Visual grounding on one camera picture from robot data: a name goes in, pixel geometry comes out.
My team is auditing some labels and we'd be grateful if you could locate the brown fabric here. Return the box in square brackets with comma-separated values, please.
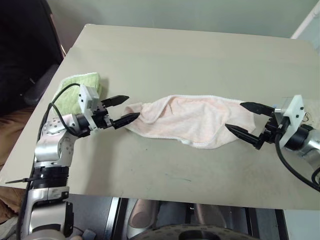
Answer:
[0, 107, 36, 226]

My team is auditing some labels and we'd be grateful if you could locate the pale pink terry towel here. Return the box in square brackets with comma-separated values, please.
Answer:
[124, 94, 256, 150]

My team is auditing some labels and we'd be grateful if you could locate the silver black table frame bar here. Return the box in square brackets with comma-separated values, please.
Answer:
[105, 196, 129, 240]

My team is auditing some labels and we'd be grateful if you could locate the round perforated grey disc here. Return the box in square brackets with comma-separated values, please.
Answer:
[149, 223, 256, 240]

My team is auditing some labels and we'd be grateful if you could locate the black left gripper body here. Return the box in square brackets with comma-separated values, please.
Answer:
[91, 98, 116, 131]

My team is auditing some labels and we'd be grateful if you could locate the rounded pinkish grey shape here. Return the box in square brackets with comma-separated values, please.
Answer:
[127, 199, 161, 234]

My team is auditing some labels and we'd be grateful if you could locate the black zip tie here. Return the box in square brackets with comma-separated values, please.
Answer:
[5, 177, 34, 185]

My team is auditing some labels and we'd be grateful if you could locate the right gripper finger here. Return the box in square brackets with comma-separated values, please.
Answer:
[239, 100, 276, 118]
[224, 123, 265, 151]

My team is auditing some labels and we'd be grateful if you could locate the green terry towel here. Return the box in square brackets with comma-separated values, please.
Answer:
[51, 71, 103, 116]

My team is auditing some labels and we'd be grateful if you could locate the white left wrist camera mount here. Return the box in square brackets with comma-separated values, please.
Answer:
[77, 84, 103, 131]

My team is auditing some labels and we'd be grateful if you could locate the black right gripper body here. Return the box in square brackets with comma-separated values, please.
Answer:
[259, 113, 285, 144]

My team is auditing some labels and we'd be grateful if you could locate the white corner trim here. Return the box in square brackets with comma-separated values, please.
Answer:
[290, 0, 320, 40]

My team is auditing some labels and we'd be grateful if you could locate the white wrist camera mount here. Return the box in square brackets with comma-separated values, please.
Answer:
[77, 84, 103, 131]
[273, 94, 306, 151]

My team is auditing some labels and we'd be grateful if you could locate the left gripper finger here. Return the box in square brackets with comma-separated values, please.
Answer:
[101, 94, 130, 108]
[111, 112, 140, 130]

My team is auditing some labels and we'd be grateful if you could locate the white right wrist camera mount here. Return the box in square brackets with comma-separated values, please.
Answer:
[273, 94, 306, 151]

